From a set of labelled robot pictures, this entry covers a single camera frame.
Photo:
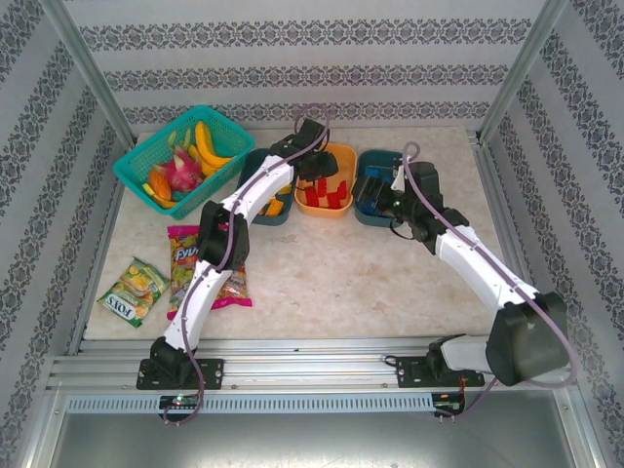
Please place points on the yellow lego brick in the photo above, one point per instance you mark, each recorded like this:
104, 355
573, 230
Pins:
276, 208
281, 192

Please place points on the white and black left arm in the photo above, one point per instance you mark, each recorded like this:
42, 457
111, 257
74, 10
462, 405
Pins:
263, 183

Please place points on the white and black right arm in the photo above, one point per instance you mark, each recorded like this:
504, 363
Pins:
478, 263

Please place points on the orange plastic bin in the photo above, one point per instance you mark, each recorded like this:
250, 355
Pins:
346, 156

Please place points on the dark teal plastic bin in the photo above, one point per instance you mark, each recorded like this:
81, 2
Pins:
380, 157
251, 168

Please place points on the large yellow toy banana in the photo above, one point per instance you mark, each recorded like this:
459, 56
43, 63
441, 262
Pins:
207, 146

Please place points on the small yellow toy banana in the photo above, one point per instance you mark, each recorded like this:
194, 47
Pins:
205, 168

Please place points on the green toy fruit slice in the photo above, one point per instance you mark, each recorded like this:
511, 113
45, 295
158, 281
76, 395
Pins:
186, 136
172, 139

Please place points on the yellow toy fruit piece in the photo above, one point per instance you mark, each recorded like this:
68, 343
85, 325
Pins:
166, 203
147, 187

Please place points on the orange toy fruit piece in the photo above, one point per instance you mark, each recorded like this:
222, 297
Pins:
160, 184

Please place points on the pink candy bag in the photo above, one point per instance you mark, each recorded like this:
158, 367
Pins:
183, 253

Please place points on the teal mesh plastic basket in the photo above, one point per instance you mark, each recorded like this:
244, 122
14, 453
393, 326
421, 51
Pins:
131, 168

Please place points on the small circuit board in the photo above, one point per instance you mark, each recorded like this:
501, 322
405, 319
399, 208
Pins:
180, 401
448, 404

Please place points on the green Foxs candy bag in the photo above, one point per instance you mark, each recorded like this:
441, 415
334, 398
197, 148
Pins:
129, 292

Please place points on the aluminium side rail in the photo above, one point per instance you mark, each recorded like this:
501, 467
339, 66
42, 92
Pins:
507, 219
92, 273

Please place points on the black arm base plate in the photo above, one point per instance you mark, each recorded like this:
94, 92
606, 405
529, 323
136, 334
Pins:
409, 373
212, 373

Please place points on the aluminium frame post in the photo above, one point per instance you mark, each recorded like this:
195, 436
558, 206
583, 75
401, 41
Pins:
526, 63
83, 58

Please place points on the aluminium mounting rail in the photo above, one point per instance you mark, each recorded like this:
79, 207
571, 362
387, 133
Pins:
302, 370

